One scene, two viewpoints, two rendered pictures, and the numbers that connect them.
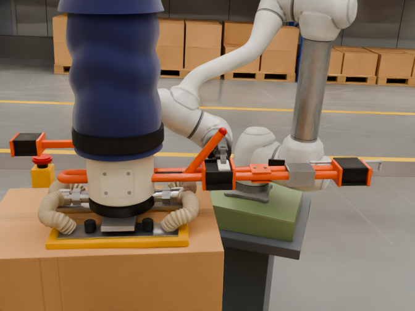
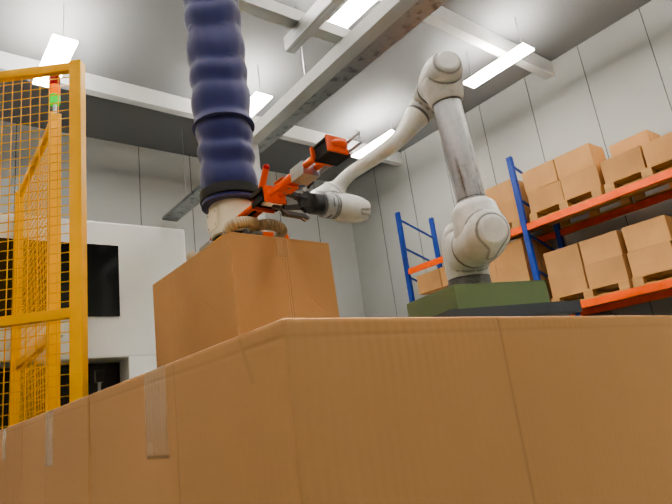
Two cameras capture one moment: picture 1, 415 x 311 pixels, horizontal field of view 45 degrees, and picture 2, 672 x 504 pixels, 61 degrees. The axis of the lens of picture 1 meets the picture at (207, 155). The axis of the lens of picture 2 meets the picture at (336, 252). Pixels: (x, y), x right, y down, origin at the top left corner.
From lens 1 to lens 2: 2.04 m
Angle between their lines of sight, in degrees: 65
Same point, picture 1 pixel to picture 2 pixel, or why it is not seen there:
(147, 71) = (220, 145)
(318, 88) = (452, 143)
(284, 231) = (451, 301)
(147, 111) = (221, 168)
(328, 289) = not seen: outside the picture
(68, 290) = (179, 292)
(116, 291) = (193, 285)
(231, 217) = (421, 308)
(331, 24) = (432, 82)
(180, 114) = not seen: hidden behind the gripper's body
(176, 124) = not seen: hidden behind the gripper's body
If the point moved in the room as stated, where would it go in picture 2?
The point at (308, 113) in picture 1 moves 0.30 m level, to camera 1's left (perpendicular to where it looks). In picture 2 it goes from (453, 171) to (398, 203)
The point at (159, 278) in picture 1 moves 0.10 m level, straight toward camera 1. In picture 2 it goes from (207, 267) to (177, 265)
